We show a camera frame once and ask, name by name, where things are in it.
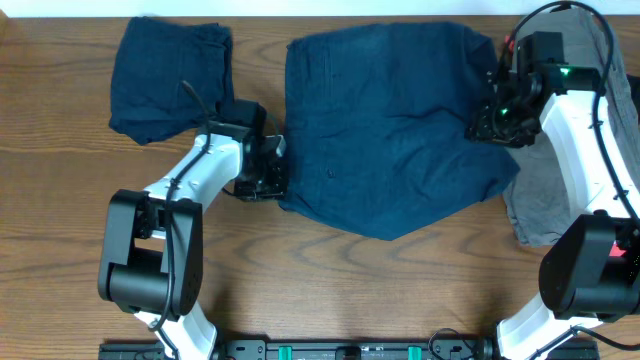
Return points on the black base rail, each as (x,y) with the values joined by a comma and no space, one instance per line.
(447,348)

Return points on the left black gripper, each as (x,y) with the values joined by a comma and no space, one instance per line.
(278,189)

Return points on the folded dark navy shorts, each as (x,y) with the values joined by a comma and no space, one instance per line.
(147,100)

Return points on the coral red garment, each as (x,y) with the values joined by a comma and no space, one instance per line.
(509,44)

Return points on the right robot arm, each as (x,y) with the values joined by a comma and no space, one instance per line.
(591,274)

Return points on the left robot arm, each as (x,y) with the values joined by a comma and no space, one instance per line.
(152,257)

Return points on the dark blue shorts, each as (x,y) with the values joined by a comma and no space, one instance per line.
(375,123)

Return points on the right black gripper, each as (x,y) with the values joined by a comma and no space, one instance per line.
(480,125)

